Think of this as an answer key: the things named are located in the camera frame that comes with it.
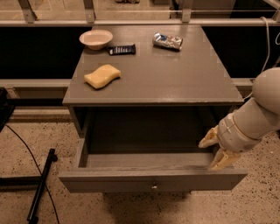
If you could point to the yellow sponge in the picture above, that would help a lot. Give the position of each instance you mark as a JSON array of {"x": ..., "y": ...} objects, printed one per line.
[{"x": 102, "y": 76}]

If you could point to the metal railing frame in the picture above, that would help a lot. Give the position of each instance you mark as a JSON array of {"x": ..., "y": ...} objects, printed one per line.
[{"x": 139, "y": 12}]

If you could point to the black equipment at left edge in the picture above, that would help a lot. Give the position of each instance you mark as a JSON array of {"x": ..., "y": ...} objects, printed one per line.
[{"x": 6, "y": 109}]

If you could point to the black metal stand base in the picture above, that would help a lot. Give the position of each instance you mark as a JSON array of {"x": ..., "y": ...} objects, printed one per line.
[{"x": 37, "y": 183}]

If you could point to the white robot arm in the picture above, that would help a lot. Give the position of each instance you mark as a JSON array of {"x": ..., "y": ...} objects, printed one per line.
[{"x": 243, "y": 129}]

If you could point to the white ceramic bowl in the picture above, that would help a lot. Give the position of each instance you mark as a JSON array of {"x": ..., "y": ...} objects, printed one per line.
[{"x": 96, "y": 39}]

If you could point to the grey wooden drawer cabinet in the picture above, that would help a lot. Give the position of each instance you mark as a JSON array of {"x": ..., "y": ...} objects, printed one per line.
[{"x": 155, "y": 76}]

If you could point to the crumpled silver chip bag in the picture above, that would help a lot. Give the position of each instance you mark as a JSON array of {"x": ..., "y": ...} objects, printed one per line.
[{"x": 167, "y": 41}]

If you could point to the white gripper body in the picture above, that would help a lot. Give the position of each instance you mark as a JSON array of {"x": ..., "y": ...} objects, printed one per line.
[{"x": 228, "y": 135}]

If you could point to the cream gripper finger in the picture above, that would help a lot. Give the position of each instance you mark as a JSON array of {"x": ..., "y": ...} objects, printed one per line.
[
  {"x": 224, "y": 158},
  {"x": 210, "y": 138}
]

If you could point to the grey top drawer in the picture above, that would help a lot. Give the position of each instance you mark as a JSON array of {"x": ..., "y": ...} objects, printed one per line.
[{"x": 152, "y": 150}]

